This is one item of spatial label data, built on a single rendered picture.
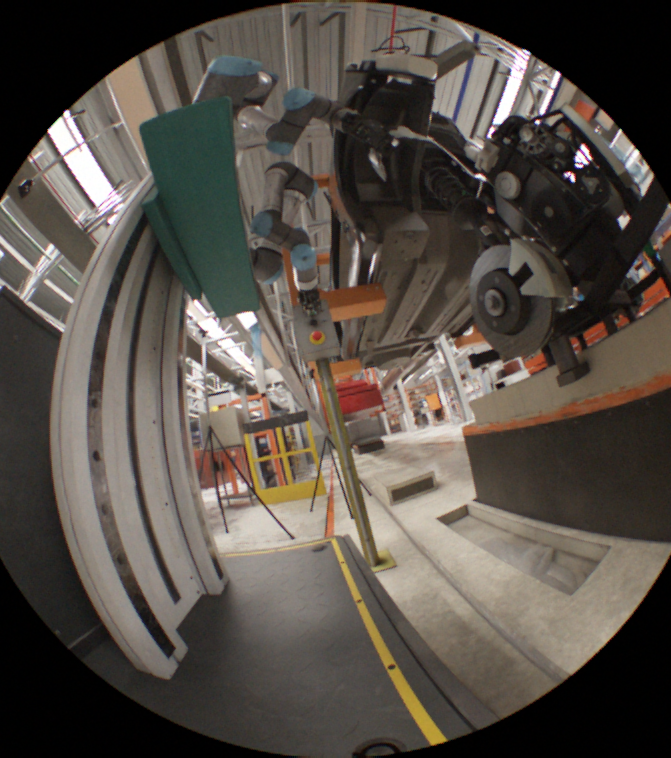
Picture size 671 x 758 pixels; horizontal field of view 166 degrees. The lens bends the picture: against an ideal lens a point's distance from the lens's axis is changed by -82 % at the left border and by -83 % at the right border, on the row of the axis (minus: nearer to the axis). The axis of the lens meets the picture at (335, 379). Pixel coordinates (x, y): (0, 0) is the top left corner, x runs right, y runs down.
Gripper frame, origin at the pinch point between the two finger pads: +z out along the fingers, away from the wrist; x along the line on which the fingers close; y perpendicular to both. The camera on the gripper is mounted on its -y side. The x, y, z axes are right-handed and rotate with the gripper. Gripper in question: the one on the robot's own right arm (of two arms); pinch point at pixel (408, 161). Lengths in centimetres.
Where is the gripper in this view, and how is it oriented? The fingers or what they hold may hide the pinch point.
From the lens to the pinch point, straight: 63.8
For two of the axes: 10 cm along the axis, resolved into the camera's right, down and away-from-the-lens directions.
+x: 6.0, -4.1, -6.9
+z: 5.6, 8.3, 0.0
